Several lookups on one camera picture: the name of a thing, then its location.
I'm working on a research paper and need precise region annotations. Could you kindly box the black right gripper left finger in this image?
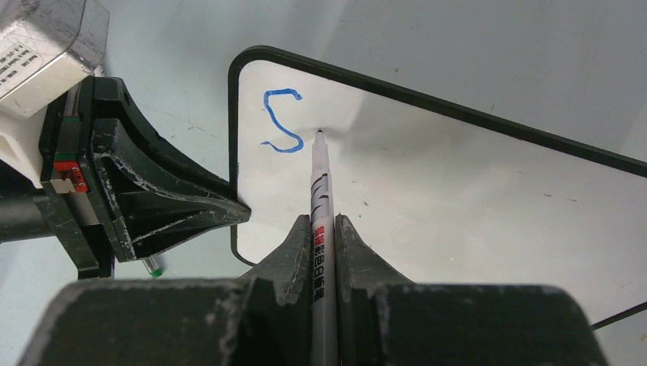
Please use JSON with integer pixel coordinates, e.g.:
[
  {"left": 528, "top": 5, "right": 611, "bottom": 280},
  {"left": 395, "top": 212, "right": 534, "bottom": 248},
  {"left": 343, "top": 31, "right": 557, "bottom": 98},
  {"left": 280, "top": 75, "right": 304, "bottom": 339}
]
[{"left": 240, "top": 215, "right": 311, "bottom": 365}]

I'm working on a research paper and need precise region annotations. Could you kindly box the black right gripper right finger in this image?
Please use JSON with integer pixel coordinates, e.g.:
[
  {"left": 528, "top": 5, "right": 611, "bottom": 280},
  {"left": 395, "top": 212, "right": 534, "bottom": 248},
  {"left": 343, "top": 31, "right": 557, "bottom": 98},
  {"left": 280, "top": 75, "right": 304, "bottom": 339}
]
[{"left": 334, "top": 214, "right": 413, "bottom": 365}]

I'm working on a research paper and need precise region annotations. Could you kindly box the small black framed whiteboard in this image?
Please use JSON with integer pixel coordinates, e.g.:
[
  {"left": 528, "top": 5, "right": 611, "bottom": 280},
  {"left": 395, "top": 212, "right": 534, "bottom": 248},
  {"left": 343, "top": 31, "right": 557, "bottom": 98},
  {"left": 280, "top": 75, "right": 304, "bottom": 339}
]
[{"left": 228, "top": 46, "right": 646, "bottom": 327}]

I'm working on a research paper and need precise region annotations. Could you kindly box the blue whiteboard marker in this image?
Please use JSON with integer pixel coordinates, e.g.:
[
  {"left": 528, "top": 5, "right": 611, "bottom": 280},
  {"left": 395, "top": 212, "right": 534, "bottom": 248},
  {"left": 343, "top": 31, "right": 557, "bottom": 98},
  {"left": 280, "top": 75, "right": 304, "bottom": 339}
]
[{"left": 310, "top": 130, "right": 340, "bottom": 365}]

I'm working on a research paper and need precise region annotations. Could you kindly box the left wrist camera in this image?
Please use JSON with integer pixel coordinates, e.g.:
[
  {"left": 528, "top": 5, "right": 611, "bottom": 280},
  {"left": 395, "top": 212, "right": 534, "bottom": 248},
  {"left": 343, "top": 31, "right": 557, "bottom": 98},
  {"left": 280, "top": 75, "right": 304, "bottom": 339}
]
[{"left": 1, "top": 0, "right": 110, "bottom": 188}]

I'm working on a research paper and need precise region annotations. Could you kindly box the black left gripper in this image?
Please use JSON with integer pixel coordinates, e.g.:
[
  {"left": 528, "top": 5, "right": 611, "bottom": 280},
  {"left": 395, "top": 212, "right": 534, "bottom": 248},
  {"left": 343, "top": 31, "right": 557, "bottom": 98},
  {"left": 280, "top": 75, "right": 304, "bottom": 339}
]
[{"left": 1, "top": 77, "right": 251, "bottom": 280}]

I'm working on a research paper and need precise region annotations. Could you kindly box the green capped whiteboard marker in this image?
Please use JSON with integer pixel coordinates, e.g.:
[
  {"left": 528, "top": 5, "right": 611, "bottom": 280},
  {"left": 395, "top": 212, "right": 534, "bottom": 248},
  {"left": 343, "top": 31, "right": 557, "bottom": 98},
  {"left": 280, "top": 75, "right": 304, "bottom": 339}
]
[{"left": 141, "top": 255, "right": 164, "bottom": 278}]

